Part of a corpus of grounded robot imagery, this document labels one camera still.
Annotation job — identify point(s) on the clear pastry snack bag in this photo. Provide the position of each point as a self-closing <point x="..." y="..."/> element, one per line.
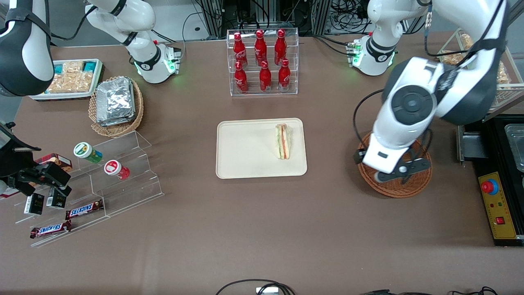
<point x="450" y="59"/>
<point x="466" y="41"/>
<point x="502" y="73"/>

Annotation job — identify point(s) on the white snack tray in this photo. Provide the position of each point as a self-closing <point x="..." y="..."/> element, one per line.
<point x="37" y="96"/>

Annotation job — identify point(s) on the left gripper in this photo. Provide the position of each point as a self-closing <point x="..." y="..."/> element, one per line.
<point x="357" y="157"/>

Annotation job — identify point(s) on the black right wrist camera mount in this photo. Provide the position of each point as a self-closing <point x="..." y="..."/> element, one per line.
<point x="14" y="143"/>

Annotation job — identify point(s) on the green lid snack cup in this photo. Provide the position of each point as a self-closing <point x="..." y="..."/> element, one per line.
<point x="86" y="151"/>

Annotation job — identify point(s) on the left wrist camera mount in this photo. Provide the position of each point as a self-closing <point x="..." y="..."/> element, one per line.
<point x="415" y="166"/>

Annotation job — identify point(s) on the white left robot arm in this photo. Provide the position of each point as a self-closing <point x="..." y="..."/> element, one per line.
<point x="409" y="102"/>

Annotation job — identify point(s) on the clear cracker snack bag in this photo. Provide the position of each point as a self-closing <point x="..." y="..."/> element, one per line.
<point x="73" y="67"/>
<point x="69" y="84"/>

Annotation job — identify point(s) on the clear acrylic bottle rack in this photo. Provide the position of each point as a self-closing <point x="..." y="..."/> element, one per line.
<point x="251" y="88"/>

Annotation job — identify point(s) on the beige rectangular tray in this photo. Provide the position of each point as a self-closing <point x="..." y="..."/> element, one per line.
<point x="245" y="149"/>

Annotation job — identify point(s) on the red cola bottle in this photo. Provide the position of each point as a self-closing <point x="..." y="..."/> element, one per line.
<point x="241" y="80"/>
<point x="240" y="51"/>
<point x="260" y="47"/>
<point x="280" y="47"/>
<point x="265" y="78"/>
<point x="284" y="77"/>

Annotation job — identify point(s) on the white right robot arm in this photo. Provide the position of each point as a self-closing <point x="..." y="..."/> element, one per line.
<point x="139" y="16"/>

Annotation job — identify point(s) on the clear acrylic stepped stand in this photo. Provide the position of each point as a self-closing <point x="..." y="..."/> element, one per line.
<point x="131" y="184"/>

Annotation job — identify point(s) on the silver foil packet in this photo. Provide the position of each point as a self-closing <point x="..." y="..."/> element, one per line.
<point x="115" y="98"/>
<point x="120" y="122"/>

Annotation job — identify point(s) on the yellow emergency stop panel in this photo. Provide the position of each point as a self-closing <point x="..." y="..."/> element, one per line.
<point x="501" y="213"/>

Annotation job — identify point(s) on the small black box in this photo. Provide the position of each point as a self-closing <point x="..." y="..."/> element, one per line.
<point x="33" y="204"/>
<point x="56" y="200"/>

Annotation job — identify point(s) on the small grey connector box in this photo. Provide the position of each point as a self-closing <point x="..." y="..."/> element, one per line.
<point x="267" y="291"/>

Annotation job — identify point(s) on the triangle sandwich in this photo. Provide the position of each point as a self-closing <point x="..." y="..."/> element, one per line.
<point x="283" y="141"/>

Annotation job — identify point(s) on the brown round wicker basket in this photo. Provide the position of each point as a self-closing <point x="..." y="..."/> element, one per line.
<point x="399" y="189"/>

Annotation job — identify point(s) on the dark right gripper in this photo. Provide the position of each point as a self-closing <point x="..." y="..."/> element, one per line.
<point x="13" y="163"/>

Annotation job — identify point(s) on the red lid snack cup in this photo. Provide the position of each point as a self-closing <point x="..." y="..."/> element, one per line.
<point x="114" y="169"/>

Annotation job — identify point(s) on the red chocolate box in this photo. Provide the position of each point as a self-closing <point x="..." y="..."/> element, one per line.
<point x="57" y="159"/>

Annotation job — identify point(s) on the brown Snickers bar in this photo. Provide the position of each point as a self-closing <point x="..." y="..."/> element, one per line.
<point x="50" y="229"/>
<point x="84" y="209"/>

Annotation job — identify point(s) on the teal snack packet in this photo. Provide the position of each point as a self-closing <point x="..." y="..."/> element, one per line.
<point x="58" y="68"/>
<point x="89" y="66"/>

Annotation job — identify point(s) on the tan oval wicker basket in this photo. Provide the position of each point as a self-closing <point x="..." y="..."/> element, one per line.
<point x="114" y="130"/>

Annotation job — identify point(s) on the black machine base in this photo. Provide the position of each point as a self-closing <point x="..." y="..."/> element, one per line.
<point x="489" y="164"/>

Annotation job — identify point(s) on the clear plastic container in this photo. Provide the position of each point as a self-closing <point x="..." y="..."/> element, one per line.
<point x="516" y="147"/>

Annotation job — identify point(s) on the aluminium frame rack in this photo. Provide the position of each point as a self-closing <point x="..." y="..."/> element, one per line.
<point x="311" y="16"/>

